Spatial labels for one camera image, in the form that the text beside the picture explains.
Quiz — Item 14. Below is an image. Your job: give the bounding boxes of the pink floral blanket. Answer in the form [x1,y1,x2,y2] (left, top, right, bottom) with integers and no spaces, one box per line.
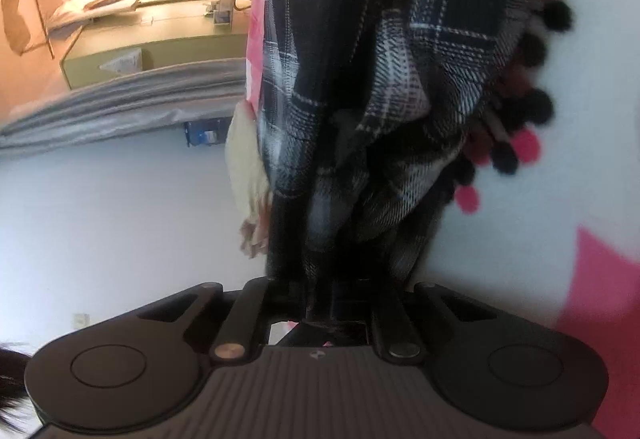
[245,0,640,439]

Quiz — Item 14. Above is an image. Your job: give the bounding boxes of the hanging plastic bag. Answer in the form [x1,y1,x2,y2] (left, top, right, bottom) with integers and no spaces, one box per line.
[100,48,143,74]

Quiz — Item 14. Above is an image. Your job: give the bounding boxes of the beige folded clothes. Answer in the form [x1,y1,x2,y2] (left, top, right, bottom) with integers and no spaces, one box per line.
[225,101,276,260]

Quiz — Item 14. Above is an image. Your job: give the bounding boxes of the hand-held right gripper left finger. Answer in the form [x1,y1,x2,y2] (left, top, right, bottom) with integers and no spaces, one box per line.
[137,276,306,362]

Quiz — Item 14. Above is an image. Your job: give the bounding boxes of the blue water bottle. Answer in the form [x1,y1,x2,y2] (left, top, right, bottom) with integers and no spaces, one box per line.
[184,118,233,148]

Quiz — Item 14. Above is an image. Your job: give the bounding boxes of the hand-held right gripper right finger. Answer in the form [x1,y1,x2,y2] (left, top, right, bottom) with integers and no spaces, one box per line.
[330,279,501,361]

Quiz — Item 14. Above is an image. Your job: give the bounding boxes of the grey curtain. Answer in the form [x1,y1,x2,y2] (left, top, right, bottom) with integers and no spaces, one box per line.
[0,56,248,160]

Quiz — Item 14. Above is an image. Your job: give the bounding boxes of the black white plaid pants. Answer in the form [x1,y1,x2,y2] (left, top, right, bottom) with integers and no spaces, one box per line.
[255,0,551,347]

